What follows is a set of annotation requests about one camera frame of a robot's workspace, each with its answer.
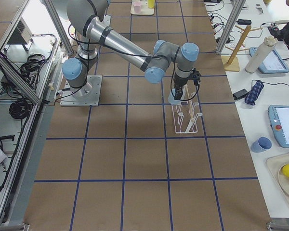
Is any white wire cup rack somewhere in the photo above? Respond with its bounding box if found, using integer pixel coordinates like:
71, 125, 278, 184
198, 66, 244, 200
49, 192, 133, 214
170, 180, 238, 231
171, 85, 203, 134

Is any blue teach pendant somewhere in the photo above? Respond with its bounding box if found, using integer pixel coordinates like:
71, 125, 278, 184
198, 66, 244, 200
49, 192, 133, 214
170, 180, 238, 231
268, 105, 289, 148
258, 49, 289, 74

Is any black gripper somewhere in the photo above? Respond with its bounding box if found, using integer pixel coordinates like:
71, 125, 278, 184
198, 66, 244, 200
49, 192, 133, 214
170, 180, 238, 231
172, 68, 201, 101

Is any aluminium frame post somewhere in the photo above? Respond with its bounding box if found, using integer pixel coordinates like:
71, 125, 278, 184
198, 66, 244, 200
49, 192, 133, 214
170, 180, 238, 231
216, 0, 246, 55

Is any yellow plastic cup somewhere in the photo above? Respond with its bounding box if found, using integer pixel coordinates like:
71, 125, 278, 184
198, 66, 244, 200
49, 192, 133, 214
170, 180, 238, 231
147, 0, 155, 9

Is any cream tray with fruit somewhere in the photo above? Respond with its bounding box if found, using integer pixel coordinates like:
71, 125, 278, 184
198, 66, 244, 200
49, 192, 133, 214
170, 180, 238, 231
266, 153, 289, 205

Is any pink plastic cup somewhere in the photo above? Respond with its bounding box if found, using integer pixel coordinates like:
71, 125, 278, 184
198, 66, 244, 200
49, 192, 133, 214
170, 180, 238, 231
132, 1, 142, 14

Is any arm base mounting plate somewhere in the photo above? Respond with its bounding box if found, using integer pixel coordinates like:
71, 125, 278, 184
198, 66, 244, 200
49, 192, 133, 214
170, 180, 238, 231
60, 75, 102, 106

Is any pale blue plastic cup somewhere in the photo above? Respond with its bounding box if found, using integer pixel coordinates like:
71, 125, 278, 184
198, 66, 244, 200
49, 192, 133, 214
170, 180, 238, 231
168, 90, 181, 105

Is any wooden mug tree stand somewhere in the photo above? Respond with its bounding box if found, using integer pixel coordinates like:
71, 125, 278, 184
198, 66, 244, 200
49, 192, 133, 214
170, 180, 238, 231
221, 25, 262, 72

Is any plaid folded umbrella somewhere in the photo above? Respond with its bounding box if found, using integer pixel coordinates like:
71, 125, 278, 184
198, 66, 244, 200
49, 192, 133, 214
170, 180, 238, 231
245, 80, 264, 106

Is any black power adapter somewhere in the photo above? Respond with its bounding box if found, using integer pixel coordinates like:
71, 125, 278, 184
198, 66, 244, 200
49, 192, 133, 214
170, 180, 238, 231
233, 89, 249, 101

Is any blue mug on desk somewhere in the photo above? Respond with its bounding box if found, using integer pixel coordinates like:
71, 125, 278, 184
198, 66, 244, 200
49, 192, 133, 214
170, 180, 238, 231
250, 137, 272, 153

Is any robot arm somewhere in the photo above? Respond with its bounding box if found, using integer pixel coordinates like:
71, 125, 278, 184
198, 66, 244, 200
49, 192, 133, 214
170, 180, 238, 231
66, 0, 200, 104

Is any cream plastic tray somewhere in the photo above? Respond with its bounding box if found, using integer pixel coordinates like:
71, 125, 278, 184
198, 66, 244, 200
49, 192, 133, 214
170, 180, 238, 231
131, 0, 155, 16

